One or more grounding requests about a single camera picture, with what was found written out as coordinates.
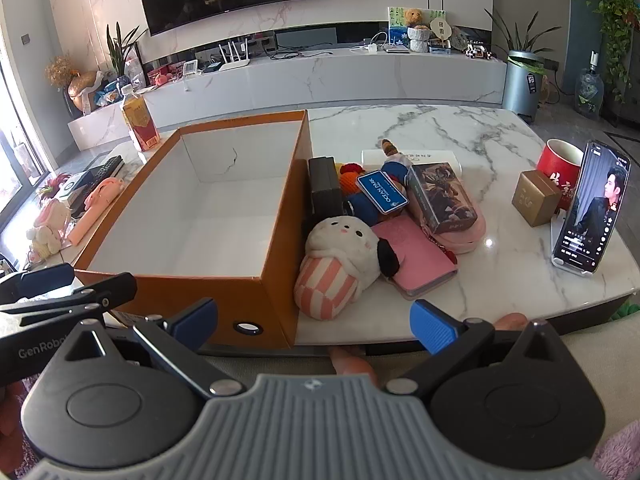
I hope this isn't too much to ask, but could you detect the clear water jug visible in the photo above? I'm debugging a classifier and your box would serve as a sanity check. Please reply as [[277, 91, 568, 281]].
[[574, 50, 605, 121]]

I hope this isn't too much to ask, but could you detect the small black box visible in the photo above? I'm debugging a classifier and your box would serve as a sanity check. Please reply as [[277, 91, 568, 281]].
[[307, 156, 343, 221]]

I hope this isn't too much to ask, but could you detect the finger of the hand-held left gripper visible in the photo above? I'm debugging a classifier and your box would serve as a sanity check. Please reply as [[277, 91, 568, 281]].
[[0, 262, 76, 303], [0, 273, 138, 331]]

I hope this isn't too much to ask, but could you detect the long-leaf green plant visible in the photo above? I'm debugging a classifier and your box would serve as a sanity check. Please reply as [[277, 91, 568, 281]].
[[484, 7, 563, 68]]

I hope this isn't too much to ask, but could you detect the gold vase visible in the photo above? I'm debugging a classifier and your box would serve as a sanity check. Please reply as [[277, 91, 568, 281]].
[[67, 71, 106, 116]]

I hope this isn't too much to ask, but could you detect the pink pouch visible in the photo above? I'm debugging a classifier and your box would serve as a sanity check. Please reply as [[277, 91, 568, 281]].
[[420, 205, 487, 255]]

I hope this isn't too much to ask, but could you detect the trailing pothos plant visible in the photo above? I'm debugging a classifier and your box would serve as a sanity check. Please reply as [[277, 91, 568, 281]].
[[570, 0, 640, 106]]

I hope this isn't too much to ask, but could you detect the round paper fan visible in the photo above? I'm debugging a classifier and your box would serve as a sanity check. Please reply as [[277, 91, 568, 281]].
[[430, 19, 453, 48]]

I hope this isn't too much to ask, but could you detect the patterned card box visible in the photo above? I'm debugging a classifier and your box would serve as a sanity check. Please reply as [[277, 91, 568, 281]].
[[405, 161, 478, 235]]

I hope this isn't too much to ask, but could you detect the pink selfie stick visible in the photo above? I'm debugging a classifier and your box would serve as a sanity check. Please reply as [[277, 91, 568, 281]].
[[70, 176, 125, 247]]

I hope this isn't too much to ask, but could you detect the dried flower bunch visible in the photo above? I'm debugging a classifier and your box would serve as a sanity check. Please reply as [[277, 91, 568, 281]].
[[45, 54, 76, 88]]

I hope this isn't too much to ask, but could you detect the white dog plush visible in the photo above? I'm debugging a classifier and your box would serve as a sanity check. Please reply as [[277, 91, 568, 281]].
[[294, 215, 401, 320]]

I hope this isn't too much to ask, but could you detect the green picture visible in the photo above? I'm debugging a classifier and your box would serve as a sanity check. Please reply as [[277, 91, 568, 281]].
[[387, 6, 447, 46]]

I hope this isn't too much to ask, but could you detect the dark book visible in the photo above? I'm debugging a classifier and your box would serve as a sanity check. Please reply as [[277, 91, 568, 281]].
[[55, 170, 108, 218]]

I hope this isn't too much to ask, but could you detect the red paper cup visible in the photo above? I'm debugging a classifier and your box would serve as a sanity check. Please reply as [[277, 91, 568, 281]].
[[536, 138, 591, 211]]

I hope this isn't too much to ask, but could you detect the white router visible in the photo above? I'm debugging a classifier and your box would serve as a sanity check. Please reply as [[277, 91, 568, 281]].
[[217, 37, 258, 72]]

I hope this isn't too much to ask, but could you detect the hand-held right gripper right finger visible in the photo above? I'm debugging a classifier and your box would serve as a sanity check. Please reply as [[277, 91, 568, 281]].
[[385, 299, 571, 396]]

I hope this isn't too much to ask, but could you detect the silver cylindrical planter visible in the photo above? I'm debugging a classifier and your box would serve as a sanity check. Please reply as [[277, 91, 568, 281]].
[[501, 50, 545, 123]]

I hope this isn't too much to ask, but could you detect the white glasses case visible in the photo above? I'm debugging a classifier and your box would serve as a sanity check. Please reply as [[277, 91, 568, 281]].
[[361, 149, 462, 181]]

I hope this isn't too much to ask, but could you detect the black remote control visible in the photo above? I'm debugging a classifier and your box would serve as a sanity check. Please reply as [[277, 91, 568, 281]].
[[75, 156, 125, 196]]

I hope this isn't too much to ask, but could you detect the pink card wallet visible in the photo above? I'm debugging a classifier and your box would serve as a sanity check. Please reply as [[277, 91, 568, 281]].
[[371, 219, 459, 301]]

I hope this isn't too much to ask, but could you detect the white ceramic pot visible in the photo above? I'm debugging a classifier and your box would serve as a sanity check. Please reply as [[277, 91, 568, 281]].
[[407, 26, 432, 53]]

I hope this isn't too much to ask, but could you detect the small gold box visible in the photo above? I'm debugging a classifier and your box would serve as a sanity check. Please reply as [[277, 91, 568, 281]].
[[511, 170, 562, 227]]

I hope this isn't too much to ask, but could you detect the potted orchid plant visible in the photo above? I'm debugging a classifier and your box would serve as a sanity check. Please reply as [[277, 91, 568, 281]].
[[106, 21, 148, 78]]

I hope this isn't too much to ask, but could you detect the clear phone stand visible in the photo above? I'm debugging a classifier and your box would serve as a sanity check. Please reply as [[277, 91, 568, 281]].
[[550, 205, 608, 278]]

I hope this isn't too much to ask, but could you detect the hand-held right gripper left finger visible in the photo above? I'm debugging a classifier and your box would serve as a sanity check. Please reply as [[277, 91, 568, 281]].
[[65, 297, 253, 401]]

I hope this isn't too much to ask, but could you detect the red panda plush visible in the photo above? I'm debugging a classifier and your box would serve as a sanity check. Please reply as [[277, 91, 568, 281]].
[[334, 139, 421, 223]]

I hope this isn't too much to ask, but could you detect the person's bare foot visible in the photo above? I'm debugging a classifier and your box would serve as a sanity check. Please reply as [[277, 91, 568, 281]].
[[329, 346, 378, 383], [492, 312, 530, 332]]

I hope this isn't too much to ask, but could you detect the white marble tv cabinet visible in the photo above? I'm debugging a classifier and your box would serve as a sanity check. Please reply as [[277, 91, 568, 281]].
[[67, 42, 508, 153]]

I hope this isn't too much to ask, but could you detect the orange cardboard box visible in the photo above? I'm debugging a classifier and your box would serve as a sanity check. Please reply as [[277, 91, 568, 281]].
[[74, 109, 315, 350]]

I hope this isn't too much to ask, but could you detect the smartphone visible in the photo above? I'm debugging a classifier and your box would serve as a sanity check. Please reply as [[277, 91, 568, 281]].
[[551, 141, 632, 275]]

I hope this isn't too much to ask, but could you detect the purple fluffy blanket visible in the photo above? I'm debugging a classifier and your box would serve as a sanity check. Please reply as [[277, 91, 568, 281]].
[[590, 420, 640, 480]]

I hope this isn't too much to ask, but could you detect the red cigarette pack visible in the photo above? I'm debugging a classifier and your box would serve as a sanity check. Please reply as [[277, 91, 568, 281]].
[[120, 85, 162, 152]]

